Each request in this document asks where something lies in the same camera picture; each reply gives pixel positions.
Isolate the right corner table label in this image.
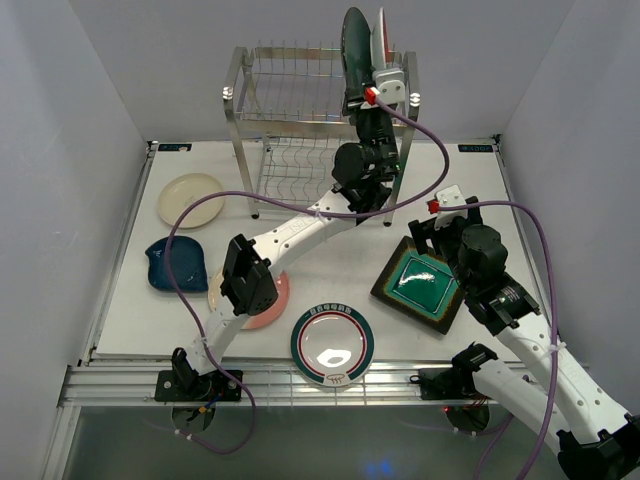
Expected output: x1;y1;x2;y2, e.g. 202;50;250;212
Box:
458;144;494;153

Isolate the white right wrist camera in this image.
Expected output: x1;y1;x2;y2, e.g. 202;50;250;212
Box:
427;184;468;230

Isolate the cream and pink plate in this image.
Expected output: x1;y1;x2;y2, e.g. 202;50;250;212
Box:
207;269;290;330

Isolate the two-tier steel dish rack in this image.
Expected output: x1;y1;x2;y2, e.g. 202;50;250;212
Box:
222;44;414;207

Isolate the red and teal floral plate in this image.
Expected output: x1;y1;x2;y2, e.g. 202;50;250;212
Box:
370;7;402;79

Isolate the dark teal floral plate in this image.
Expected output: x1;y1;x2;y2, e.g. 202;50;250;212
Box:
340;7;373;109

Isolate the cream round plate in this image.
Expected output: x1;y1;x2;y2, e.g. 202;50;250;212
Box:
156;173;225;229

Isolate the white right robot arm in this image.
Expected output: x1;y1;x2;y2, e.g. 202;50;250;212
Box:
409;187;639;479

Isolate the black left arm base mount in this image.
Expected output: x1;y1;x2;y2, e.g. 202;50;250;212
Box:
154;370;243;403

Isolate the white plate green red rim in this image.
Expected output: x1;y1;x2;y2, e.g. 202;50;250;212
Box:
290;303;375;388

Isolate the left corner table label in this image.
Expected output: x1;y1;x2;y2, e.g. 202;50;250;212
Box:
158;143;192;152

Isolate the green square plate dark rim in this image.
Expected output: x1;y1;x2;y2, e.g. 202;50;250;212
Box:
370;236;464;335

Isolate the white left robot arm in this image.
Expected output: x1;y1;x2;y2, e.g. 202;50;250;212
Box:
171;88;400;400

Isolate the corner table label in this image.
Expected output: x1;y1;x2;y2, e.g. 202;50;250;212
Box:
158;143;192;152
458;144;494;153

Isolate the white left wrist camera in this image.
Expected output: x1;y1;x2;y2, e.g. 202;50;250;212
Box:
361;68;406;109

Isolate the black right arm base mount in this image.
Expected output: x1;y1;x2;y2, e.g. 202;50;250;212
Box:
409;367;484;400

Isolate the dark blue leaf-shaped dish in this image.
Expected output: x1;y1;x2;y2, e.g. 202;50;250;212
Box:
145;235;209;293

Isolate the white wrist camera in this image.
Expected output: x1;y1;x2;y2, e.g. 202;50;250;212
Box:
427;184;468;230
361;68;406;109

